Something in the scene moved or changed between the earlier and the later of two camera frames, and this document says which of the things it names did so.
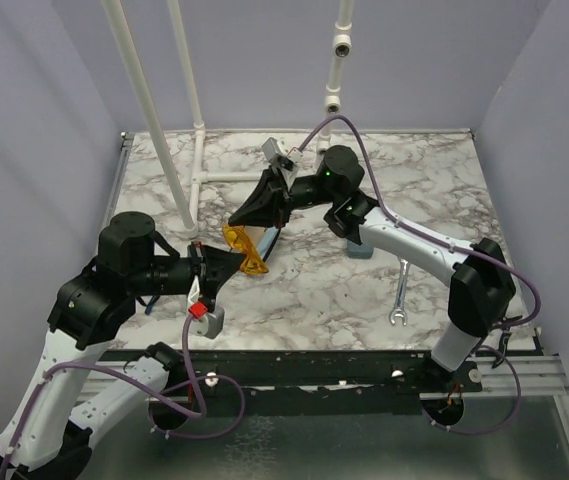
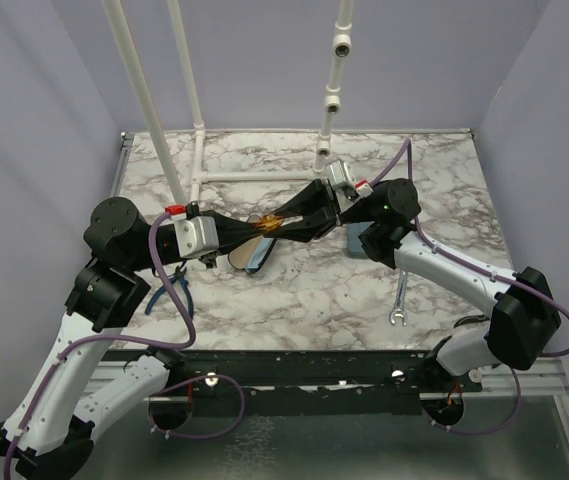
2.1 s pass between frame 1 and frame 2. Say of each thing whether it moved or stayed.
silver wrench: stayed
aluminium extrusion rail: stayed
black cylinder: moved
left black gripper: moved
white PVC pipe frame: stayed
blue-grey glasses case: stayed
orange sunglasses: moved
